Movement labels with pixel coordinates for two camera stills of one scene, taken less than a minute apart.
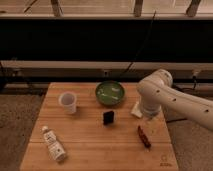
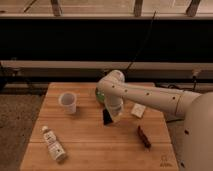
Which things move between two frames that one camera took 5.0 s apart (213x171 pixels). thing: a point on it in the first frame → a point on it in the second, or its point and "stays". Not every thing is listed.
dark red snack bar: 143,137 stays
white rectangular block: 136,111 stays
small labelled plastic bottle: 55,147 stays
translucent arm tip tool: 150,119 → 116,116
